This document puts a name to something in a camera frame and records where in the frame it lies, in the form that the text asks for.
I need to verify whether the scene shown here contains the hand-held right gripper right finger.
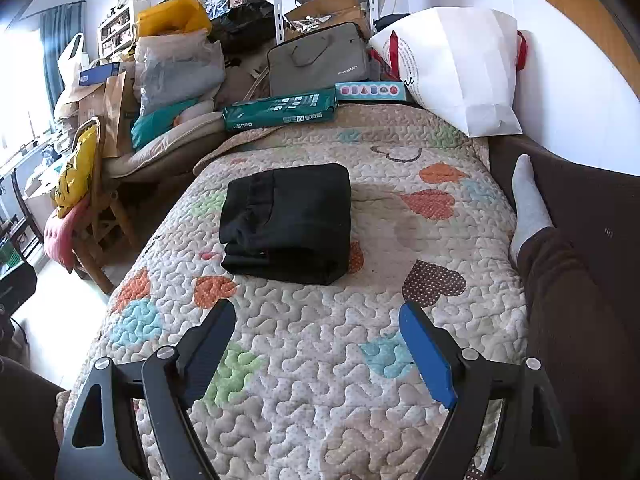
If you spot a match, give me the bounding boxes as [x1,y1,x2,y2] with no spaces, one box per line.
[398,301,576,480]

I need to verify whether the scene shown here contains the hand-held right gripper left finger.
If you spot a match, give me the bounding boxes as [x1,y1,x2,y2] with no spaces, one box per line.
[54,299,237,480]

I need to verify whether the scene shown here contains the black pants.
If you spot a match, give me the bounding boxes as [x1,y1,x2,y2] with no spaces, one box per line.
[219,162,353,286]

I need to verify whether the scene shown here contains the heart patterned quilted blanket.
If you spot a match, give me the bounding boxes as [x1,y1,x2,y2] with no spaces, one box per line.
[62,102,531,480]

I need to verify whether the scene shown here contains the person's right leg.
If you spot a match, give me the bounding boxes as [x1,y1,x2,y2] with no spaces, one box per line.
[515,227,640,480]

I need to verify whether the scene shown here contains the person's leg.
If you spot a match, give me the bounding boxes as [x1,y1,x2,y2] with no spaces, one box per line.
[515,227,640,480]
[0,355,68,480]

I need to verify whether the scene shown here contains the bamboo chair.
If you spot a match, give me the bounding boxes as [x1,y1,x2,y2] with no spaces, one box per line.
[70,117,141,295]

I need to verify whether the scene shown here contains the pink seat cushion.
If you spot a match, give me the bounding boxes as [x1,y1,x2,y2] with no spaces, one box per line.
[43,204,83,273]

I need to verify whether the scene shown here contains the white sock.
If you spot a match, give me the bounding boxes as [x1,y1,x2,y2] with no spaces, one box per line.
[509,154,555,261]

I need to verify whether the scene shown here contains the person's left leg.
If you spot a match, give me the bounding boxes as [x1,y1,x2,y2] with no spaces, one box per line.
[0,355,68,480]

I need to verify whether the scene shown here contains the beige padded lounge chair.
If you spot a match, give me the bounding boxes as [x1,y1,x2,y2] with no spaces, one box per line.
[102,110,231,181]

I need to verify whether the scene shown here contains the green basket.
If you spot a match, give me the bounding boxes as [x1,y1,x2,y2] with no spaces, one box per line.
[0,240,21,271]

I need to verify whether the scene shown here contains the dark wooden chair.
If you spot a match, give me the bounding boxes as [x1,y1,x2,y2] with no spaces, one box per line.
[10,165,46,261]

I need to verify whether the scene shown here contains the teal cloth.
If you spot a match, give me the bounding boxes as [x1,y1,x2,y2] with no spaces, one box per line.
[131,99,201,151]

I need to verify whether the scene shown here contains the green packet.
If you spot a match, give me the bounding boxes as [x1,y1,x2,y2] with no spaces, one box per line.
[221,88,338,132]

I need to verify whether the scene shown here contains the brown paper bag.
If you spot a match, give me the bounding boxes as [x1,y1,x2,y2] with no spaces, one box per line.
[102,71,136,158]

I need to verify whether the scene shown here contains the light blue toy box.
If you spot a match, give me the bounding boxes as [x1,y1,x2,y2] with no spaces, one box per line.
[335,80,406,103]

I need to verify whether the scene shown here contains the grey plastic bag of clothes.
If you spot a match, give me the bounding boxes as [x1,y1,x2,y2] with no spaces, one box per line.
[134,27,226,116]

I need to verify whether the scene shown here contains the white paper bag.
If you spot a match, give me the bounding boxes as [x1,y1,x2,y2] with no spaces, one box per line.
[370,7,526,138]

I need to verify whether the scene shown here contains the grey laptop bag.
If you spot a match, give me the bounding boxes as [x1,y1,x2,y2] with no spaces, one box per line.
[266,22,371,98]

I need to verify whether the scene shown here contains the white plastic bag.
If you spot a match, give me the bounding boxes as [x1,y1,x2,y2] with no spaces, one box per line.
[56,32,86,81]

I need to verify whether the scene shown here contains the black bag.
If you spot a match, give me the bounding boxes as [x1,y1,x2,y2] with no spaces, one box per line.
[215,0,278,53]

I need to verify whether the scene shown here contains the yellow bag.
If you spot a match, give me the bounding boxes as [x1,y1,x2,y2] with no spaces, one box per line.
[136,0,213,37]

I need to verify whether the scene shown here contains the white shelf unit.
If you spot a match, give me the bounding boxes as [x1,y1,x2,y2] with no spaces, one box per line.
[97,0,146,58]

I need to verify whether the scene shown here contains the teal curtain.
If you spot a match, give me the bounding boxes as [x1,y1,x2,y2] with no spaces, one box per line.
[40,2,86,106]

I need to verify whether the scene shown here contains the white metal shelf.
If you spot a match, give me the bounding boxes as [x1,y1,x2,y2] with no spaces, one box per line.
[271,0,381,46]

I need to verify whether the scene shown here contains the cardboard box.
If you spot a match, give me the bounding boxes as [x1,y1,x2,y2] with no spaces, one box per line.
[285,0,371,41]

